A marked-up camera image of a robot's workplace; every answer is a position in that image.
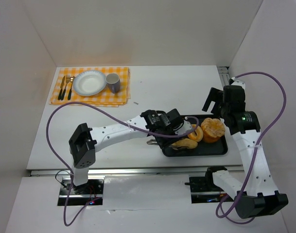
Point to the knife with dark handle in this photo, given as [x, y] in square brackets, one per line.
[61, 88]

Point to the yellow checkered cloth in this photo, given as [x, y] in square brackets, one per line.
[105, 98]

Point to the aluminium rail front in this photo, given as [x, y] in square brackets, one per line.
[139, 171]

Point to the small oval bread roll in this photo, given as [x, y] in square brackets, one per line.
[184, 143]

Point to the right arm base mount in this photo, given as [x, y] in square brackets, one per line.
[202, 192]

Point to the aluminium rail right side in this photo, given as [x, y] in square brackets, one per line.
[224, 75]

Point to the white paper bowl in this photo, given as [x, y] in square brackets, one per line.
[89, 83]

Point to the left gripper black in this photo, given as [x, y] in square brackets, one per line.
[164, 141]

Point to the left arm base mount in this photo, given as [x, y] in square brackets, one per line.
[90, 193]

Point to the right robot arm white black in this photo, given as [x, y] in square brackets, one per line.
[258, 195]

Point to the sugar-coated twisted pastry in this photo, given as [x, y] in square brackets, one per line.
[213, 129]

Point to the fork with dark handle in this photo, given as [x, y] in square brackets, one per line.
[64, 90]

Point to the orange ring bagel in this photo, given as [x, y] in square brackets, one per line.
[197, 135]

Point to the spoon with dark handle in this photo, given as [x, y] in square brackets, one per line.
[70, 90]

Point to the grey mug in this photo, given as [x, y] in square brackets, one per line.
[113, 82]

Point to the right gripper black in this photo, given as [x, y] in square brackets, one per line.
[212, 97]

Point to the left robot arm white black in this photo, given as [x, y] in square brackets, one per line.
[166, 128]

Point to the aluminium rail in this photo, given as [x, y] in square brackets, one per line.
[224, 75]
[139, 171]

